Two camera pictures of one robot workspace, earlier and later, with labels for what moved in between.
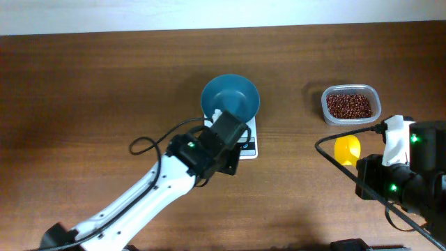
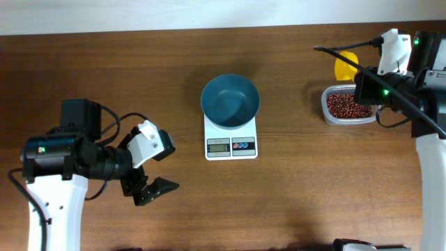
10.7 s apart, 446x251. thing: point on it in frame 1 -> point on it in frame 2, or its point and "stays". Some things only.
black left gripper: (232, 160) -> (129, 171)
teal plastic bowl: (232, 93) stays
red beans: (349, 106) stays
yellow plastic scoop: (348, 149) -> (344, 70)
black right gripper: (364, 178) -> (364, 88)
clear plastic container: (349, 104) stays
